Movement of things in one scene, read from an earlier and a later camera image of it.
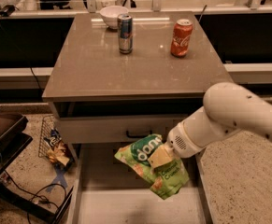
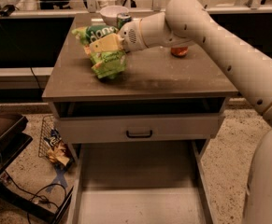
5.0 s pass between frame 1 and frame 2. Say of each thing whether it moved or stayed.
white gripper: moved
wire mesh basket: stayed
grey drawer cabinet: stayed
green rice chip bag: moved
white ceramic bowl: stayed
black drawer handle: stayed
